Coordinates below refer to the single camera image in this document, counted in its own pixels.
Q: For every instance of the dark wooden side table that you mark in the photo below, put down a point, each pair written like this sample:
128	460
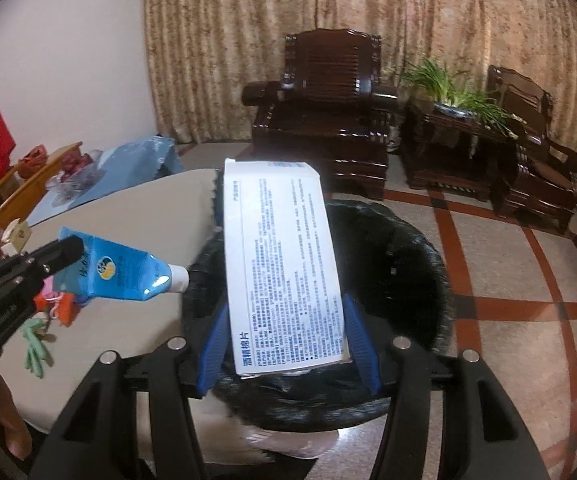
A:
443	150

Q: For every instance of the blue table cloth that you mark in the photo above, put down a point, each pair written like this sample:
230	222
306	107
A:
128	160

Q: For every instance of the dark red fruit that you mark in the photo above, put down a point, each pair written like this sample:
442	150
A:
76	160

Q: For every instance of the person's left hand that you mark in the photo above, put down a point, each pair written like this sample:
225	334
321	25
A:
8	425

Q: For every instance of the black trash bin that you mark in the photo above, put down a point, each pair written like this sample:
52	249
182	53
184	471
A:
393	260

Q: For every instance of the blue squeeze tube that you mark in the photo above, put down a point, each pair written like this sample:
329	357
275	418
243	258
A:
118	272

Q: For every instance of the beige patterned curtain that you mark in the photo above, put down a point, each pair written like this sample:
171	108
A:
218	60

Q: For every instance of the potted green plant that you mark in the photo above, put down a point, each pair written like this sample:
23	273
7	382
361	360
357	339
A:
453	95

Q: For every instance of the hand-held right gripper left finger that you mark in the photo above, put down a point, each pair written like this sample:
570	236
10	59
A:
213	345

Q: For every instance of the white printed cardboard box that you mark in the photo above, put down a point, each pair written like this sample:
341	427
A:
278	260

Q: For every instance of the beige tissue box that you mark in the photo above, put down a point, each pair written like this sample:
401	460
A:
16	237

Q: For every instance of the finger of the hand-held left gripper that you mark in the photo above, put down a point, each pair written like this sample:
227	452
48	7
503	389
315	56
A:
66	252

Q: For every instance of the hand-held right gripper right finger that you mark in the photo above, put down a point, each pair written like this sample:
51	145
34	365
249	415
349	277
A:
363	345

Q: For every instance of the dark wooden armchair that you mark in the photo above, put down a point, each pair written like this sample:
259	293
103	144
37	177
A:
533	180
318	135

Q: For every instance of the knotted red plastic bag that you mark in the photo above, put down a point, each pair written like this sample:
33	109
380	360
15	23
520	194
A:
32	160

